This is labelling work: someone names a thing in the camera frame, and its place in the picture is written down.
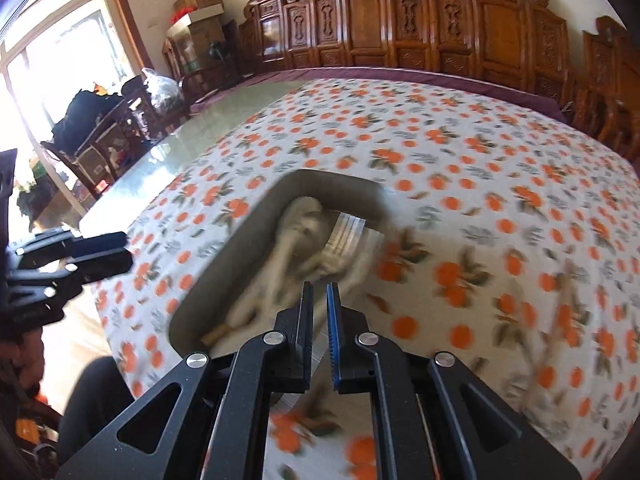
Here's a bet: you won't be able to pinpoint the large cardboard box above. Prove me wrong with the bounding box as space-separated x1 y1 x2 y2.
167 17 226 73

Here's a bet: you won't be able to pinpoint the rectangular metal tray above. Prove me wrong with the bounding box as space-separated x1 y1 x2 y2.
167 169 398 411

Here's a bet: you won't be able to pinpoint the purple table cloth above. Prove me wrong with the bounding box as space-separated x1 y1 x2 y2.
190 66 571 123

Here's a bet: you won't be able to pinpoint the black bag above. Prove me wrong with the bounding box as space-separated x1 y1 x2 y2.
51 87 132 148

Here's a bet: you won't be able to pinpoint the orange print tablecloth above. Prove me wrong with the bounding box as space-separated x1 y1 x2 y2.
95 77 640 480

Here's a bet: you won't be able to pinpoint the metal fork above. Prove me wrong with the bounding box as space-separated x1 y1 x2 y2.
325 212 382 272

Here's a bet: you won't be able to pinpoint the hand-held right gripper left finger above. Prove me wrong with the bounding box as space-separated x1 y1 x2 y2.
55 281 316 480

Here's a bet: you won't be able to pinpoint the wooden chopstick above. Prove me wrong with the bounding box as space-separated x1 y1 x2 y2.
200 322 242 347

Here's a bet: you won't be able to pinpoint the dark wooden chair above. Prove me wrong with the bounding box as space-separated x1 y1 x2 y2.
40 95 151 197

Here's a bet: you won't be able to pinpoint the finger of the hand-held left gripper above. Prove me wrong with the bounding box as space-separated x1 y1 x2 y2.
10 250 135 311
17 230 128 266

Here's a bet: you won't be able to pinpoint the carved wooden sofa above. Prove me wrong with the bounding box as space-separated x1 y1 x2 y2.
580 15 640 126
310 0 433 68
430 0 576 106
239 0 313 73

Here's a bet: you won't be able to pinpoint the clear plastic bag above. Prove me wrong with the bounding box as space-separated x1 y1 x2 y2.
141 66 183 111

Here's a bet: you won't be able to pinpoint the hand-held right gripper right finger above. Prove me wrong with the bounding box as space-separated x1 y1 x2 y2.
326 281 583 480

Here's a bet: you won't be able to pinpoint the person's dark trousers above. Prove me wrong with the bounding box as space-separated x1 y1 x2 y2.
55 357 138 468

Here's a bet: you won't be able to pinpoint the wooden armchair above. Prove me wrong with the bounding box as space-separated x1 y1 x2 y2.
570 85 640 161

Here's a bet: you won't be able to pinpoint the wooden framed window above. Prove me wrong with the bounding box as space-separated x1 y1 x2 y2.
0 0 151 241

